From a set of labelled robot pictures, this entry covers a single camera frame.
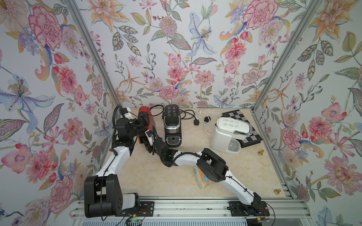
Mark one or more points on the white coffee machine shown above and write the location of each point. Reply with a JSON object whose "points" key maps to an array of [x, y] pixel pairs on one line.
{"points": [[228, 134]]}

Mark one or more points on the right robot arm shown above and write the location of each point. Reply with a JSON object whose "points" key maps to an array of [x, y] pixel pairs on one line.
{"points": [[215, 169]]}

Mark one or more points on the blue striped cloth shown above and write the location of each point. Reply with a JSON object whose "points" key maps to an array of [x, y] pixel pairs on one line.
{"points": [[201, 178]]}

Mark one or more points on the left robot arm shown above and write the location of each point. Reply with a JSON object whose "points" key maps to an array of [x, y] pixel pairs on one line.
{"points": [[103, 196]]}

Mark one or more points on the red coffee machine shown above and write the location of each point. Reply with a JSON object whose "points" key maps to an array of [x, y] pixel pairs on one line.
{"points": [[146, 111]]}

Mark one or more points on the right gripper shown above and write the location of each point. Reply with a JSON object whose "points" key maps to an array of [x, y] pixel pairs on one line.
{"points": [[149, 146]]}

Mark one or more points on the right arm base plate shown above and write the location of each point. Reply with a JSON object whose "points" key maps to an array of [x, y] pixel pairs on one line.
{"points": [[239, 209]]}

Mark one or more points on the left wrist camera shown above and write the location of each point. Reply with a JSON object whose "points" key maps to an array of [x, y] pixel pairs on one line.
{"points": [[126, 113]]}

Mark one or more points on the black coffee machine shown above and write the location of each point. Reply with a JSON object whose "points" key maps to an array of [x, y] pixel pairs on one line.
{"points": [[172, 125]]}

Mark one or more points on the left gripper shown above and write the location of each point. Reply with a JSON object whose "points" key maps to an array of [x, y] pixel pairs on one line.
{"points": [[142, 125]]}

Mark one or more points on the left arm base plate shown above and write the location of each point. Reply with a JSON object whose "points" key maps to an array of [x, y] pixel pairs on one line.
{"points": [[143, 209]]}

